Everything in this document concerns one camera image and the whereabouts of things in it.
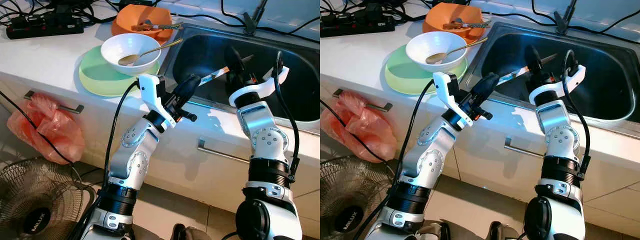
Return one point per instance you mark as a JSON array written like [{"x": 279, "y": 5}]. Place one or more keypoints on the black power strip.
[
  {"x": 40, "y": 27},
  {"x": 350, "y": 27}
]

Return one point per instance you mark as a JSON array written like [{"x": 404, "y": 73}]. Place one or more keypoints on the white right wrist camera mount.
[
  {"x": 552, "y": 89},
  {"x": 255, "y": 89}
]

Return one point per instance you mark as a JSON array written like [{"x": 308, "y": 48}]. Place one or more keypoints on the white bowl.
[
  {"x": 115, "y": 47},
  {"x": 422, "y": 45}
]

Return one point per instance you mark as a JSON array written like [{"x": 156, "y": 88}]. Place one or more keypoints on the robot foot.
[
  {"x": 192, "y": 233},
  {"x": 432, "y": 231},
  {"x": 504, "y": 232}
]

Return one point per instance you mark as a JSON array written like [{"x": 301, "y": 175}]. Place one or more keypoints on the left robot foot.
[{"x": 432, "y": 231}]

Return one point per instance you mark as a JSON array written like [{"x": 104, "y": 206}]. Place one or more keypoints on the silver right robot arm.
[
  {"x": 265, "y": 140},
  {"x": 560, "y": 140}
]

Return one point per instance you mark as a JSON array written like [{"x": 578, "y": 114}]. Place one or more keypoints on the white kitchen cabinet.
[
  {"x": 480, "y": 160},
  {"x": 180, "y": 160}
]

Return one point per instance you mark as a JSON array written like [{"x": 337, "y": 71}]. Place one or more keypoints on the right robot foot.
[
  {"x": 192, "y": 233},
  {"x": 504, "y": 232}
]

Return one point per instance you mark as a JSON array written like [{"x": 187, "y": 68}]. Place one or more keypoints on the orange bowl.
[
  {"x": 160, "y": 34},
  {"x": 472, "y": 32}
]

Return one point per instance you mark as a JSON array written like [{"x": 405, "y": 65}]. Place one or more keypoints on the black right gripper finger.
[
  {"x": 533, "y": 61},
  {"x": 234, "y": 62}
]

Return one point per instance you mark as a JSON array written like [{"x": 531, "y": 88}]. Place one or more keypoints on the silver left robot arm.
[
  {"x": 132, "y": 160},
  {"x": 425, "y": 160}
]

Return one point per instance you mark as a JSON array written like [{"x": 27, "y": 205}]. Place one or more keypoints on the orange plate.
[
  {"x": 125, "y": 17},
  {"x": 440, "y": 15}
]

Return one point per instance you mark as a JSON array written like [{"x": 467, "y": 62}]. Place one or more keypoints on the light green plate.
[
  {"x": 400, "y": 75},
  {"x": 95, "y": 75}
]

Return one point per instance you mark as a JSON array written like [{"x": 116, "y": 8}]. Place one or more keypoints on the stainless steel sink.
[
  {"x": 610, "y": 65},
  {"x": 200, "y": 47}
]

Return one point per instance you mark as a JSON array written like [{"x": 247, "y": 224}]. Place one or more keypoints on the orange plastic bag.
[
  {"x": 360, "y": 130},
  {"x": 50, "y": 130}
]

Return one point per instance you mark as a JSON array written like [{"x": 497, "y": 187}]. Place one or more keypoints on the golden metal spoon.
[
  {"x": 434, "y": 58},
  {"x": 127, "y": 60}
]

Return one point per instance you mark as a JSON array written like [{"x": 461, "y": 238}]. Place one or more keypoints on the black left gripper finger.
[
  {"x": 486, "y": 96},
  {"x": 189, "y": 85},
  {"x": 485, "y": 84},
  {"x": 189, "y": 97}
]

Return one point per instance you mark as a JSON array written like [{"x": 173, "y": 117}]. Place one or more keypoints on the black power adapter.
[
  {"x": 67, "y": 12},
  {"x": 377, "y": 10}
]

